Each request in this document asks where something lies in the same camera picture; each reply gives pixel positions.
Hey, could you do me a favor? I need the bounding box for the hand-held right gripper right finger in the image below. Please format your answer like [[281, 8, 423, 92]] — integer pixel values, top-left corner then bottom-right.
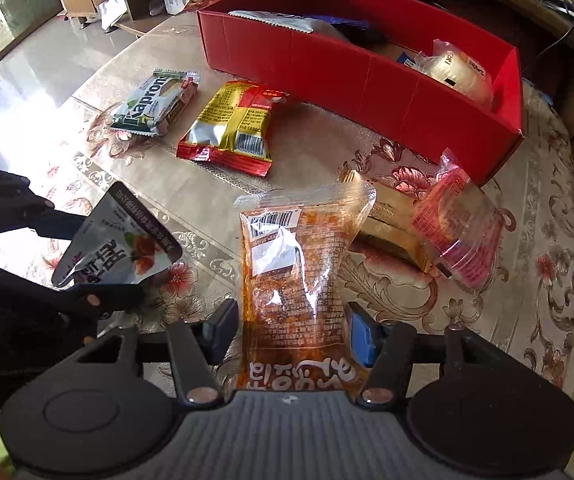
[[344, 302, 512, 408]]

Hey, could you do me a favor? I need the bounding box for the floral tablecloth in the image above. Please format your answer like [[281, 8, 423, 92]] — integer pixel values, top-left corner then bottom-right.
[[0, 10, 574, 401]]

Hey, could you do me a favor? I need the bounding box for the round bun packet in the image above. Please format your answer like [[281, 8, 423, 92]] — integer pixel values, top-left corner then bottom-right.
[[414, 39, 495, 108]]

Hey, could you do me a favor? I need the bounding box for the pink clear snack packet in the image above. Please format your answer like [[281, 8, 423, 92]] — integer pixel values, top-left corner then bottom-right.
[[412, 149, 505, 288]]

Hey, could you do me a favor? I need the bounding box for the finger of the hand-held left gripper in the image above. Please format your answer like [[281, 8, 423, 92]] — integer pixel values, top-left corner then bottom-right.
[[0, 162, 92, 242], [0, 255, 148, 319]]

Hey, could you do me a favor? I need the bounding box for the white noodle snack packet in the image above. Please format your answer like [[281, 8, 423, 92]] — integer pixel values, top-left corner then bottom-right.
[[228, 9, 340, 36]]

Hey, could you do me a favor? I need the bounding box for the red cardboard box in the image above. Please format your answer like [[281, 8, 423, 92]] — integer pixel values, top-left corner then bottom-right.
[[197, 0, 525, 186]]

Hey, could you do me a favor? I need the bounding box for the orange clear snack packet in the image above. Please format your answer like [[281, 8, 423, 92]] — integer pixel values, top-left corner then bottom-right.
[[233, 180, 378, 393]]

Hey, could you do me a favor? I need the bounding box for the dark blue snack packet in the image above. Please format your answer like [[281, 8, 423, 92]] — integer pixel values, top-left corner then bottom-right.
[[317, 14, 388, 47]]

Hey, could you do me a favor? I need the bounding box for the clear bag with biscuits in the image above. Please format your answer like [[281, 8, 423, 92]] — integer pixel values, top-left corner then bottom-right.
[[337, 169, 450, 273]]

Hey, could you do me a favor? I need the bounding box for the yellow red snack packet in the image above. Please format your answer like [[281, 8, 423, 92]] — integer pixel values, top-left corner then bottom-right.
[[176, 80, 288, 178]]

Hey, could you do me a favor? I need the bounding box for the small silver snack packet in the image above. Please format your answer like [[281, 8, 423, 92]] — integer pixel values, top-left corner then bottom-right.
[[51, 181, 184, 288]]

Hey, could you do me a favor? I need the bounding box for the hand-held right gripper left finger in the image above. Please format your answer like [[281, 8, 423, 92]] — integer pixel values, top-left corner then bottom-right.
[[74, 299, 240, 407]]

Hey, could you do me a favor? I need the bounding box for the white plastic bag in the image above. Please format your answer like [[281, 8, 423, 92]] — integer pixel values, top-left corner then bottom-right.
[[98, 0, 128, 31]]

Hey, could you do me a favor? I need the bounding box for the green wafer packet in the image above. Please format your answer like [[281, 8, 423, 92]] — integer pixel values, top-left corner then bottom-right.
[[109, 69, 202, 137]]

